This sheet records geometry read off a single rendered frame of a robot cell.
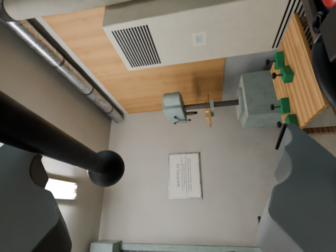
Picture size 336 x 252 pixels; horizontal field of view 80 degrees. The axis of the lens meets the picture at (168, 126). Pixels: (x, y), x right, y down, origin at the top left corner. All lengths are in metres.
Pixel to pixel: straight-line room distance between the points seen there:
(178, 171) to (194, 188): 0.33
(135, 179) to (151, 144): 0.57
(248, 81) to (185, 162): 1.41
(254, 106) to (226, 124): 1.02
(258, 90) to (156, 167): 1.74
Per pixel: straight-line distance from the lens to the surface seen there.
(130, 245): 3.07
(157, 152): 3.11
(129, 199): 3.13
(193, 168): 2.95
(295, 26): 1.60
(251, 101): 2.21
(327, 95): 0.36
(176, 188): 2.94
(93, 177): 0.20
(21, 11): 2.01
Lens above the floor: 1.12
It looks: 11 degrees up
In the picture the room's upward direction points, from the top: 95 degrees counter-clockwise
